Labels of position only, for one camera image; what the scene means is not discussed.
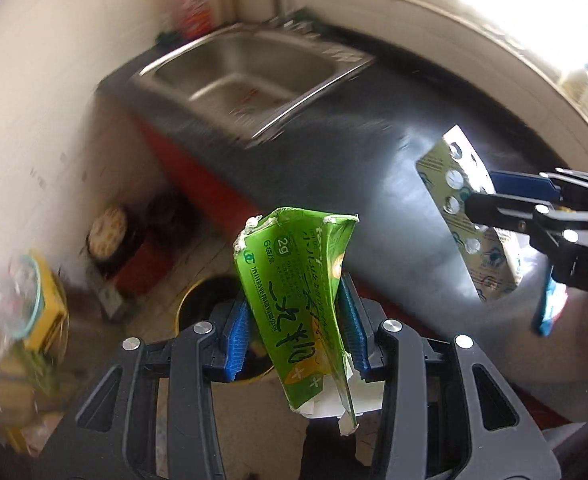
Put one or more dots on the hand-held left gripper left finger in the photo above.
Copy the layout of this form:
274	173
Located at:
236	345

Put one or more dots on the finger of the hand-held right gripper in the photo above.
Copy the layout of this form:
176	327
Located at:
524	186
504	214

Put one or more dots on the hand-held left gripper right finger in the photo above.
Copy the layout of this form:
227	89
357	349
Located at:
356	335

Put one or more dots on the yellow waste bin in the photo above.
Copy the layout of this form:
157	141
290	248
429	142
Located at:
198	300

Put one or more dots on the silver pill blister pack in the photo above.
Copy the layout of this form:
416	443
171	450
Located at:
454	180

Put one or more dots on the green paper carton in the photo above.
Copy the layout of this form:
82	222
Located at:
299	300

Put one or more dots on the red box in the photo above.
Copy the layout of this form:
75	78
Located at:
141	265

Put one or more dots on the round yellow black object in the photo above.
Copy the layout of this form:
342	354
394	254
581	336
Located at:
104	232

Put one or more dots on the red cabinet front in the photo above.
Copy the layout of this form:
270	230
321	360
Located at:
193	170

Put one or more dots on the yellow box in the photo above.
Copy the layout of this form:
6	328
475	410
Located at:
51	310

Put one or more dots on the clear glass jar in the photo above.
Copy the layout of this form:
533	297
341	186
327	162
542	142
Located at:
3	305

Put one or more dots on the stainless steel sink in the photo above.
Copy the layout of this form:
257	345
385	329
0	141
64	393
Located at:
233	75

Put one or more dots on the dark green scrubber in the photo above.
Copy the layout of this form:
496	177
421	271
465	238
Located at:
166	36

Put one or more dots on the white window frame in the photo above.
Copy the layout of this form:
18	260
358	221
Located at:
504	25

